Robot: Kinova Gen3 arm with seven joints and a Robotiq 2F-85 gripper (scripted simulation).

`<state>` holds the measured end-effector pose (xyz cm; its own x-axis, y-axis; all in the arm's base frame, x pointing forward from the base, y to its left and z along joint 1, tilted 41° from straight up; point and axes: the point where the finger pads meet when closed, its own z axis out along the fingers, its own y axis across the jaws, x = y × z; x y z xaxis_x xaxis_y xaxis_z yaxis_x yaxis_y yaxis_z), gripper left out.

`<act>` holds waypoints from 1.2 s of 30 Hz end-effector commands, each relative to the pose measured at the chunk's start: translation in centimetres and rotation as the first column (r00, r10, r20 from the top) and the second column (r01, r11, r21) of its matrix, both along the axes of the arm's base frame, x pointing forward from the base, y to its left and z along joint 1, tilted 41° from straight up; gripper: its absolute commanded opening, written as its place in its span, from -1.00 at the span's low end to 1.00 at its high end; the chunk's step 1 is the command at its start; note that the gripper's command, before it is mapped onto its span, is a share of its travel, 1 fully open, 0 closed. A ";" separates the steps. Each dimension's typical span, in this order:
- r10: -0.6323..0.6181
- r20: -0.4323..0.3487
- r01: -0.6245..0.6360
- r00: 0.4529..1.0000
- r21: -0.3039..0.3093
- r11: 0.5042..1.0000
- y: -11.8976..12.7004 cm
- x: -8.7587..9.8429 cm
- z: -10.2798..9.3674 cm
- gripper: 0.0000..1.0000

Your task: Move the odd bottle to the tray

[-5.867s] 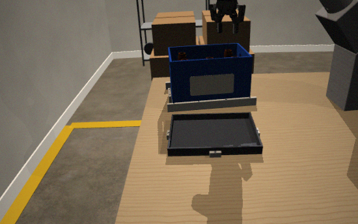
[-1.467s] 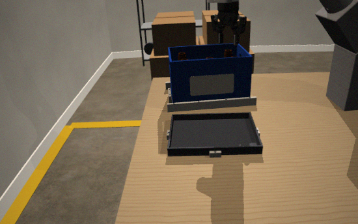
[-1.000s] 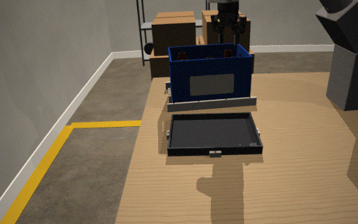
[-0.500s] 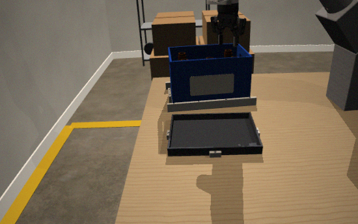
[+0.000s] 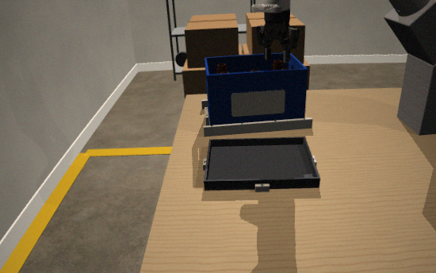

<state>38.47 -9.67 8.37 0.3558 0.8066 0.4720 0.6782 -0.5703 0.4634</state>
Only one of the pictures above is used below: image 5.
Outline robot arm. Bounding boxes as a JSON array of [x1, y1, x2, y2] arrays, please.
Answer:
[[251, 0, 430, 17]]

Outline dark blue crate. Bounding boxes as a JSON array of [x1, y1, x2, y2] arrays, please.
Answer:
[[205, 53, 306, 125]]

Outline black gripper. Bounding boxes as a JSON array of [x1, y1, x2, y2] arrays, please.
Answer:
[[256, 10, 300, 63]]

